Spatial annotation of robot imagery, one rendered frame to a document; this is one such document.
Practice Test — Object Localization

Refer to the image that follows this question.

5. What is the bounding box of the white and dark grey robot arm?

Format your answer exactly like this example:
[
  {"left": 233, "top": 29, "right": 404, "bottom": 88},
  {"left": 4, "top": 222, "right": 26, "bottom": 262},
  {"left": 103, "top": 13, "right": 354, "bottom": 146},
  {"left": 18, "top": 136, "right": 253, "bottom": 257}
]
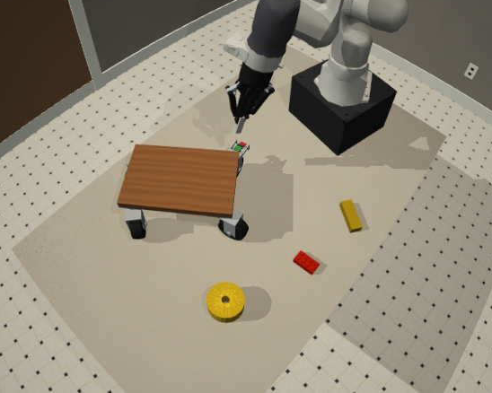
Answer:
[{"left": 223, "top": 0, "right": 409, "bottom": 107}]

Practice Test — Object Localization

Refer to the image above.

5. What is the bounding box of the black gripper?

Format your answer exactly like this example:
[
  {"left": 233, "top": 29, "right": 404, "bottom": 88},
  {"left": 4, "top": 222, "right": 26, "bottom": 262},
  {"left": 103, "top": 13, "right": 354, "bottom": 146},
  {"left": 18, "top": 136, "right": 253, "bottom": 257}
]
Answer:
[{"left": 225, "top": 62, "right": 275, "bottom": 134}]

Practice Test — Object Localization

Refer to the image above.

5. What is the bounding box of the red toy brick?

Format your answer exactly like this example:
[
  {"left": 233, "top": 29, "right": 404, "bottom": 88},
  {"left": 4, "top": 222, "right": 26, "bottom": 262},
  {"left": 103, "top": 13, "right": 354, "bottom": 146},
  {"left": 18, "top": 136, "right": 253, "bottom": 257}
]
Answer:
[{"left": 293, "top": 251, "right": 320, "bottom": 275}]

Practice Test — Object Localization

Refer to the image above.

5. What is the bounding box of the brown wooden-top dolly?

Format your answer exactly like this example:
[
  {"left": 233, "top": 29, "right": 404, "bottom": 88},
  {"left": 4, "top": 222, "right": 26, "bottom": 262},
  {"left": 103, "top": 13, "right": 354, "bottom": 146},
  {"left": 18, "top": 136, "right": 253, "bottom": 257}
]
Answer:
[{"left": 117, "top": 139, "right": 250, "bottom": 240}]

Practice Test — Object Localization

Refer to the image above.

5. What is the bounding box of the yellow rectangular block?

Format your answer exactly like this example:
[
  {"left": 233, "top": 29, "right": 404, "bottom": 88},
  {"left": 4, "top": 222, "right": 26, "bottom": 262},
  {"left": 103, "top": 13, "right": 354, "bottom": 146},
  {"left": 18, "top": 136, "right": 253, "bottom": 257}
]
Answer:
[{"left": 339, "top": 199, "right": 363, "bottom": 233}]

